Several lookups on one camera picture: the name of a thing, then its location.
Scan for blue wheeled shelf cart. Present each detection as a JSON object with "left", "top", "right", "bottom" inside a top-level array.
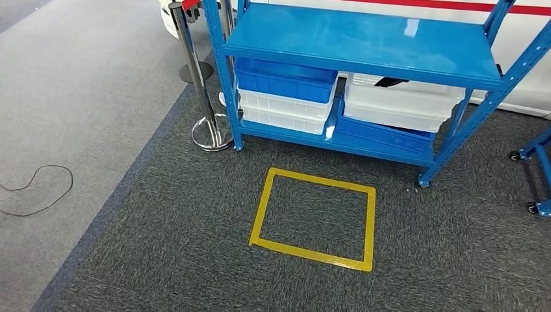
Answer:
[{"left": 509, "top": 127, "right": 551, "bottom": 219}]

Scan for thin black floor cable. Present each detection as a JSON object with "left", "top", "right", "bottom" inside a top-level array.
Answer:
[{"left": 0, "top": 164, "right": 75, "bottom": 218}]

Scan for blue metal shelf rack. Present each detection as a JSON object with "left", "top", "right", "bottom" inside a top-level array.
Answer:
[{"left": 202, "top": 0, "right": 551, "bottom": 189}]

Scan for thin black stanchion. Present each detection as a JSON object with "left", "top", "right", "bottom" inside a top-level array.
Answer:
[{"left": 179, "top": 60, "right": 214, "bottom": 85}]

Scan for white car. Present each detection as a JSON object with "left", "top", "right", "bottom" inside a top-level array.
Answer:
[{"left": 159, "top": 0, "right": 551, "bottom": 120}]

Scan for yellow floor tape outline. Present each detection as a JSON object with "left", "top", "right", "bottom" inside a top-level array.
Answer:
[{"left": 248, "top": 166, "right": 377, "bottom": 274}]

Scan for belt stanchion post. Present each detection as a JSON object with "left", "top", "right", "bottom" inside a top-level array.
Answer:
[{"left": 218, "top": 0, "right": 238, "bottom": 109}]

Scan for chrome base stanchion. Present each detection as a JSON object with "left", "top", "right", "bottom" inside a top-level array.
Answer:
[{"left": 168, "top": 1, "right": 235, "bottom": 152}]

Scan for black part in tray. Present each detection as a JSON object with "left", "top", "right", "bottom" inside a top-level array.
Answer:
[{"left": 374, "top": 76, "right": 410, "bottom": 88}]

